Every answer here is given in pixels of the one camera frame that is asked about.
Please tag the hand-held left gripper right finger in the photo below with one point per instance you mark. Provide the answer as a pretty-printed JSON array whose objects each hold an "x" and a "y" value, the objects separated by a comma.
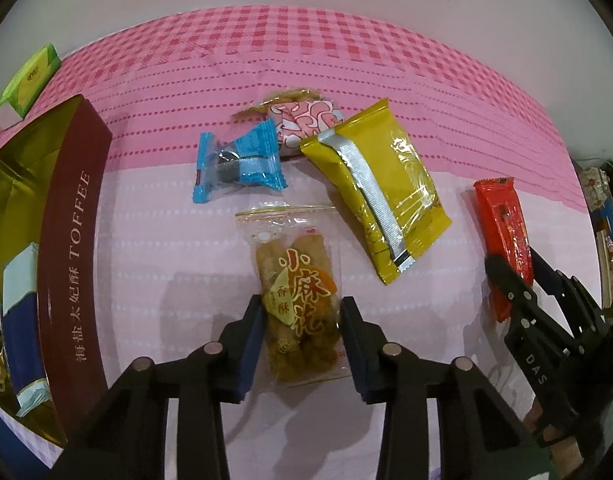
[{"x": 356, "y": 355}]

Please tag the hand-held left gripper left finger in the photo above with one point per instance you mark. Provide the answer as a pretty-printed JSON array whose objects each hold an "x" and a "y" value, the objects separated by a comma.
[{"x": 251, "y": 350}]

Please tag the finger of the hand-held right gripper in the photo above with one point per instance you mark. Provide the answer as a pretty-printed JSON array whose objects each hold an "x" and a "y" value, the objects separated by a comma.
[
  {"x": 511, "y": 295},
  {"x": 561, "y": 285}
]

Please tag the red snack packet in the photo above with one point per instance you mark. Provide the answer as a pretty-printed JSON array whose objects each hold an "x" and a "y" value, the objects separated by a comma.
[{"x": 506, "y": 230}]

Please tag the clear fried twist snack packet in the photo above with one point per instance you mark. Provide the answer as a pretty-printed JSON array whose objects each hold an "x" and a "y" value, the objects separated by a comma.
[{"x": 296, "y": 300}]

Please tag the maroon box with gold interior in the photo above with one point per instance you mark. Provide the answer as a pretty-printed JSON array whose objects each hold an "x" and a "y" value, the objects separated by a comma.
[{"x": 71, "y": 260}]

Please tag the blue and pale blue packet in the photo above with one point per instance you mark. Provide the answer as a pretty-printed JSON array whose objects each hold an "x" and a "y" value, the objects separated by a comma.
[{"x": 19, "y": 330}]

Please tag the pink patterned snack packet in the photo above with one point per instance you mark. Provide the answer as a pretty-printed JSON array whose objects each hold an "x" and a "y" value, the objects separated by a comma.
[{"x": 306, "y": 117}]

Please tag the person's right hand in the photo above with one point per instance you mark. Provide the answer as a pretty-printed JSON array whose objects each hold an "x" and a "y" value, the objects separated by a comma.
[{"x": 563, "y": 445}]

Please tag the blue box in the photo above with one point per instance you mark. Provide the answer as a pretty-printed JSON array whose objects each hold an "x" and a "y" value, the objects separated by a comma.
[{"x": 611, "y": 220}]

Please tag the floral tin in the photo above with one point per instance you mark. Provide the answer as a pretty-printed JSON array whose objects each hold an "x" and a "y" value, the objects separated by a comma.
[{"x": 593, "y": 185}]

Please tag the olive yellow snack packet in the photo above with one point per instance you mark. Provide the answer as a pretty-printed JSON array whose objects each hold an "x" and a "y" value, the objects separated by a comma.
[{"x": 411, "y": 175}]

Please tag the blue candy wrapper packet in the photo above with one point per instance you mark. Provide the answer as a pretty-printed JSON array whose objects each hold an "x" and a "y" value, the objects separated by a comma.
[{"x": 236, "y": 160}]

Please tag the dark blue cloth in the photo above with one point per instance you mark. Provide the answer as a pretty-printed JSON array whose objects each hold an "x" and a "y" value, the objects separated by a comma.
[{"x": 6, "y": 445}]

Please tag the pink checked cloth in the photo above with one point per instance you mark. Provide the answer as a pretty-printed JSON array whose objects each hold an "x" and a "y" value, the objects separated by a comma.
[{"x": 186, "y": 85}]

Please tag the green tissue box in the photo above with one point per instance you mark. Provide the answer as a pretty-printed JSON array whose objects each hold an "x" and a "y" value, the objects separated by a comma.
[{"x": 29, "y": 80}]

